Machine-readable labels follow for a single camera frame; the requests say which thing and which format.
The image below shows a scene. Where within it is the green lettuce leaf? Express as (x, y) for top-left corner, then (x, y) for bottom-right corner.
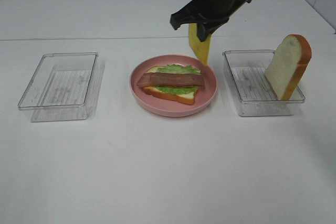
(155, 65), (201, 95)

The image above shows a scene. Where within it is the curved bacon strip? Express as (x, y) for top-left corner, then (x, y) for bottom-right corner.
(137, 72), (205, 87)

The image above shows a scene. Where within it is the bread slice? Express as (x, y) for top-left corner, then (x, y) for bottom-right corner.
(265, 34), (312, 100)
(138, 66), (201, 105)

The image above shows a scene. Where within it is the pink plate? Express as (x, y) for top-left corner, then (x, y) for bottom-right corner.
(130, 55), (218, 118)

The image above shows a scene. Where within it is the clear plastic tray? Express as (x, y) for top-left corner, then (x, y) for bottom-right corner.
(18, 52), (104, 122)
(223, 49), (305, 116)

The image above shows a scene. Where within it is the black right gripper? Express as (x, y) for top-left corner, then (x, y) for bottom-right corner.
(170, 0), (251, 42)

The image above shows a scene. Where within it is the clear plastic right tray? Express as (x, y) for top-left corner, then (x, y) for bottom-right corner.
(223, 49), (305, 116)

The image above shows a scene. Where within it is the clear plastic left tray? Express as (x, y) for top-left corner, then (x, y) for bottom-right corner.
(18, 52), (104, 122)

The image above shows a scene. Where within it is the upright bread slice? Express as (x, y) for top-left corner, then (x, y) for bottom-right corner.
(265, 34), (312, 100)

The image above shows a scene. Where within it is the yellow cheese slice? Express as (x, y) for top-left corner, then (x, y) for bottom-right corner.
(188, 23), (211, 66)

